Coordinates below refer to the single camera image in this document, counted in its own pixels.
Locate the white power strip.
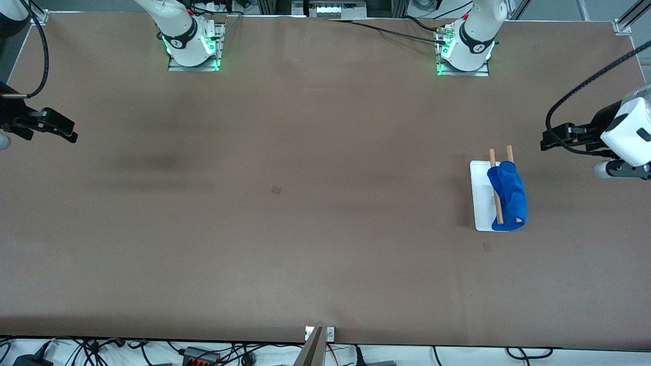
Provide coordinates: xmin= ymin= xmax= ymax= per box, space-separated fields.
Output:
xmin=308 ymin=0 xmax=355 ymax=19

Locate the brown wooden post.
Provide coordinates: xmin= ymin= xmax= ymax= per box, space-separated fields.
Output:
xmin=293 ymin=327 xmax=326 ymax=366

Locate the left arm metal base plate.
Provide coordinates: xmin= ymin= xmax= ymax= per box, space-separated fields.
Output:
xmin=435 ymin=28 xmax=490 ymax=77

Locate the black orange power adapter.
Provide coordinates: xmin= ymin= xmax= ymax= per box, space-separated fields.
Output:
xmin=182 ymin=347 xmax=220 ymax=366

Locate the white rack with wooden bars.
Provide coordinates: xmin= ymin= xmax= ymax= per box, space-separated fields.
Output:
xmin=469 ymin=145 xmax=524 ymax=232

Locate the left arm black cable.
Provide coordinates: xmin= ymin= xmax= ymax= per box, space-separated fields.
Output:
xmin=545 ymin=40 xmax=651 ymax=156

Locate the blue microfibre towel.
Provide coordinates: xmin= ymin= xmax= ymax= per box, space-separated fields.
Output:
xmin=487 ymin=161 xmax=528 ymax=232

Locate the black looped floor cable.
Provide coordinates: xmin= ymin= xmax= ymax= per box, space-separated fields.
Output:
xmin=506 ymin=347 xmax=554 ymax=360

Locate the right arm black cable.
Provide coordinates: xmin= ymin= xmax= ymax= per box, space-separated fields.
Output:
xmin=10 ymin=0 xmax=49 ymax=98

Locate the black cable lying on table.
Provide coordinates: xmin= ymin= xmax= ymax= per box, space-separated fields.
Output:
xmin=328 ymin=18 xmax=451 ymax=46

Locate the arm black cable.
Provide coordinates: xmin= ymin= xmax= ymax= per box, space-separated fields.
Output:
xmin=545 ymin=40 xmax=651 ymax=156
xmin=10 ymin=0 xmax=49 ymax=98

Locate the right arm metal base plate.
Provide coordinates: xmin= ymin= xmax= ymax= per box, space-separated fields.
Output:
xmin=168 ymin=23 xmax=225 ymax=72

